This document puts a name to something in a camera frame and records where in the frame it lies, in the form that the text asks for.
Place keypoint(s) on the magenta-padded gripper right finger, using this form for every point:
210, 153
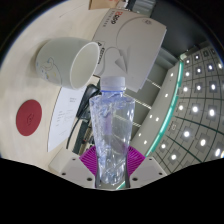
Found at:
148, 170

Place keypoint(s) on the white printed paper sheet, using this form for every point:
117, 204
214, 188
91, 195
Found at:
63, 120

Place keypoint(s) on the white ceramic mug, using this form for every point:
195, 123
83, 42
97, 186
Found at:
56, 60

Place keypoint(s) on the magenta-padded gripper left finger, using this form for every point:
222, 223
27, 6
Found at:
75, 170

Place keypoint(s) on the group of ceiling lights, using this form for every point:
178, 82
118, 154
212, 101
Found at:
195, 109

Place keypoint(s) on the flat round red coaster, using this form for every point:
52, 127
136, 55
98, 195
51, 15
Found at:
29, 117

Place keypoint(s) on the black desk device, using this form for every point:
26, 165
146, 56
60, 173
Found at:
87, 100

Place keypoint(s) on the clear plastic water bottle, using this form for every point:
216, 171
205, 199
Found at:
111, 133

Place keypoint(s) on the white copy paper carton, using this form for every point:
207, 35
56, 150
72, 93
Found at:
133, 43

